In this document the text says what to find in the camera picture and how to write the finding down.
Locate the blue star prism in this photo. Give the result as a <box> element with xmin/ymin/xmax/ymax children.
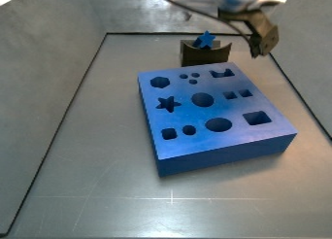
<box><xmin>192</xmin><ymin>31</ymin><xmax>215</xmax><ymax>49</ymax></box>

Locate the black curved fixture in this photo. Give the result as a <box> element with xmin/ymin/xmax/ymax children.
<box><xmin>180</xmin><ymin>40</ymin><xmax>232</xmax><ymax>66</ymax></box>

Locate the blue shape-hole block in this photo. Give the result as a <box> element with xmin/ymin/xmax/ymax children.
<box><xmin>138</xmin><ymin>62</ymin><xmax>298</xmax><ymax>177</ymax></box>

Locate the black cable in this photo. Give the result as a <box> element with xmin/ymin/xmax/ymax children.
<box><xmin>148</xmin><ymin>0</ymin><xmax>262</xmax><ymax>57</ymax></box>

